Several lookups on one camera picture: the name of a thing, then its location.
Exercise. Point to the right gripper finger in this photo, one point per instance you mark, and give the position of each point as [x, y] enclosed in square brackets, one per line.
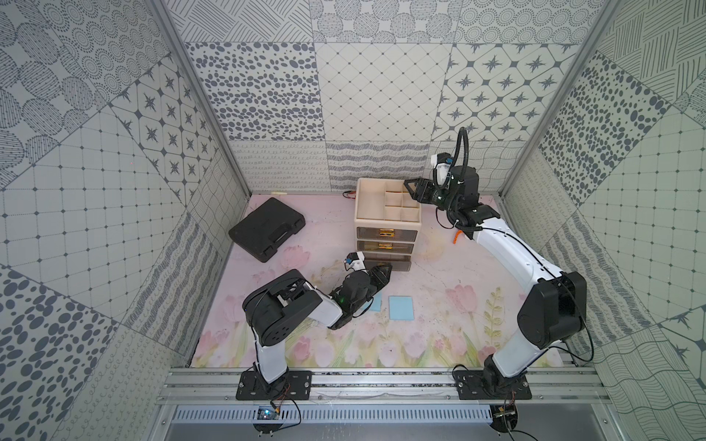
[416, 185]
[422, 195]

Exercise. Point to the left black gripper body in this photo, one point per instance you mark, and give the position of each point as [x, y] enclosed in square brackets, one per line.
[372, 276]

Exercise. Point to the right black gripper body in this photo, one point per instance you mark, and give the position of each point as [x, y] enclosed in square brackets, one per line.
[443, 200]

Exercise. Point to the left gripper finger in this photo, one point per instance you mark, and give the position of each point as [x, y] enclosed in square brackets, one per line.
[382, 270]
[379, 284]

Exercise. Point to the blue sticky pad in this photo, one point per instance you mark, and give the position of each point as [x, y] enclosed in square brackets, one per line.
[376, 305]
[401, 308]

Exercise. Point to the beige desktop drawer organizer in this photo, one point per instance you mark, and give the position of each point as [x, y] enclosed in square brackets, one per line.
[385, 203]

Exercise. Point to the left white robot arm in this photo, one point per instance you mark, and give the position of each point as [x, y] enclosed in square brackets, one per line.
[277, 309]

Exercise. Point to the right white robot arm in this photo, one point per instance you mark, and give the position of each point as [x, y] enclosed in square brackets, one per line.
[554, 308]

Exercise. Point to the black plastic tool case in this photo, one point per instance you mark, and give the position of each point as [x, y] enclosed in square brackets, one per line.
[266, 229]

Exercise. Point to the green circuit board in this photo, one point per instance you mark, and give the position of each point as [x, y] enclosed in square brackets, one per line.
[267, 414]

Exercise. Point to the black round connector box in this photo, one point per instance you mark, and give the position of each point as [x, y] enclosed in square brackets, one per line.
[504, 418]

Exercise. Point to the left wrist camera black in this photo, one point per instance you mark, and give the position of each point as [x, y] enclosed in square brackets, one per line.
[355, 261]

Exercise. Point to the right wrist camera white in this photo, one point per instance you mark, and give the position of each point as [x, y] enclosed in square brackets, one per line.
[441, 165]

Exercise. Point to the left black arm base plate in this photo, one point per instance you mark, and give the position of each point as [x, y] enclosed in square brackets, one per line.
[294, 384]

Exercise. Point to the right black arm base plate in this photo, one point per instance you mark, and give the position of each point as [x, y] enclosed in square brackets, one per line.
[477, 385]

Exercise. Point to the aluminium mounting rail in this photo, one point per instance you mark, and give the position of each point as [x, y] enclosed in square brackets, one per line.
[561, 385]

